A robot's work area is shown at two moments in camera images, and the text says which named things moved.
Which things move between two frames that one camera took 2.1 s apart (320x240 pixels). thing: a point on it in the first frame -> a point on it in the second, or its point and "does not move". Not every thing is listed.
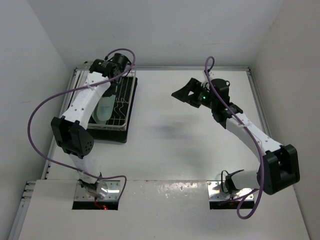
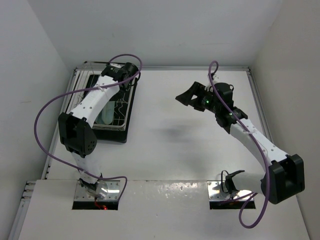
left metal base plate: x=113 y=192 does not move
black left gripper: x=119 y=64 -> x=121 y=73
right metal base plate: x=218 y=191 does not move
